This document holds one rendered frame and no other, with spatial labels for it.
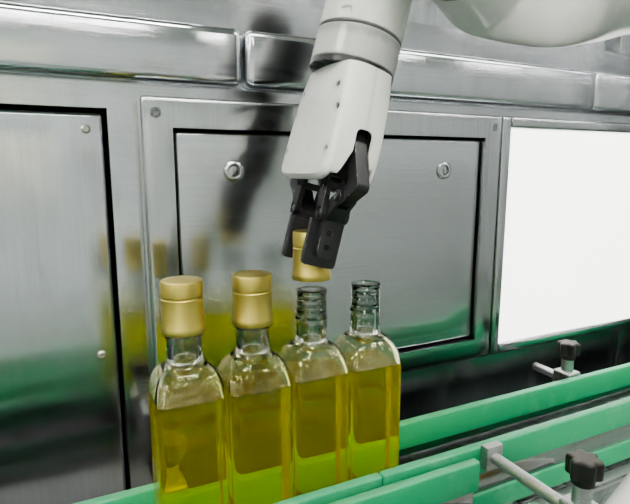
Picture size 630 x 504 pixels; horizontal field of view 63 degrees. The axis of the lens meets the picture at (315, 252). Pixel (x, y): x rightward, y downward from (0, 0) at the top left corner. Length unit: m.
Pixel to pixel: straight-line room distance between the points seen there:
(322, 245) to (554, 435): 0.37
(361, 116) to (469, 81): 0.33
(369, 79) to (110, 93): 0.26
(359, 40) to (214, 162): 0.20
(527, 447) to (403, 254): 0.26
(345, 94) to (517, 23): 0.17
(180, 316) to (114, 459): 0.28
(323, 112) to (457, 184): 0.32
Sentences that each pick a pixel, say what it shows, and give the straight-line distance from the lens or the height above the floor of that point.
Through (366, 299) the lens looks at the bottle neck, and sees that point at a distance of 0.48.
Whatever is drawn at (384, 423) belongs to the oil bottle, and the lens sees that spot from 0.52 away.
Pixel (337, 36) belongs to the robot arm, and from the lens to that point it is 0.45.
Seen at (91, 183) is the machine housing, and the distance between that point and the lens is 0.57.
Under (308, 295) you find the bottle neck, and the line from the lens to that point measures 0.45.
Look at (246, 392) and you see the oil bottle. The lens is 0.44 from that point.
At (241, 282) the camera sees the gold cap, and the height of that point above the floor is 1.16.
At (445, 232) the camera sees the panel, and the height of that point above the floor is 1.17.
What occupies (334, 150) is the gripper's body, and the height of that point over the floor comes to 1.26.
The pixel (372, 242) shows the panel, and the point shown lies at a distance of 0.64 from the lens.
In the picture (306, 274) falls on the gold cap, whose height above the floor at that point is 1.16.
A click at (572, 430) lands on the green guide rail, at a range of 0.69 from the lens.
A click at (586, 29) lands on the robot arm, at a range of 0.45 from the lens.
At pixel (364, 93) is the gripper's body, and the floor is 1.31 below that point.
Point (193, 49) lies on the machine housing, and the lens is 0.56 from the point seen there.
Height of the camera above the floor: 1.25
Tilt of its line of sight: 9 degrees down
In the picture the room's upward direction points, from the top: straight up
